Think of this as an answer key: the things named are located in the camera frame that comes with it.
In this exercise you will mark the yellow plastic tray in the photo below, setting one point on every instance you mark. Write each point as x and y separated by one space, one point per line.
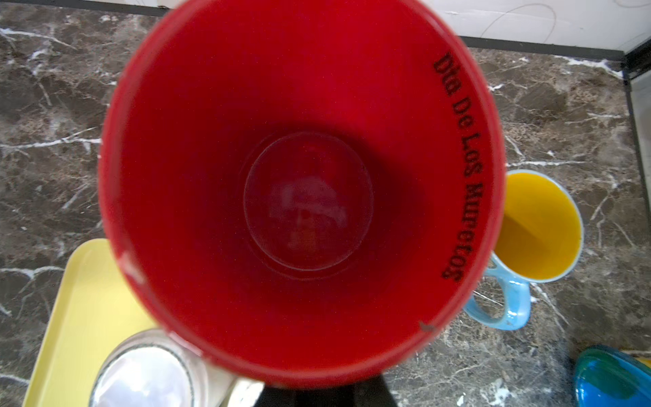
94 312

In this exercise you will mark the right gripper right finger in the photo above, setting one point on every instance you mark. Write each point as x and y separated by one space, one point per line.
373 392

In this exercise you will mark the white cup blue lid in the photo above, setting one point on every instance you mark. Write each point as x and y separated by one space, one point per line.
605 376

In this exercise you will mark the blue butterfly mug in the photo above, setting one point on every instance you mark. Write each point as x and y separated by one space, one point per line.
540 241

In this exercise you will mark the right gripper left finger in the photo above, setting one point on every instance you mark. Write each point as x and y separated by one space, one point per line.
280 397

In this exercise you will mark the white cream mug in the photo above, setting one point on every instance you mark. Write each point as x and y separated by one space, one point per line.
151 369

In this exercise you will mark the black mug red inside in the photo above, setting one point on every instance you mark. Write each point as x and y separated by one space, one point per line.
303 192

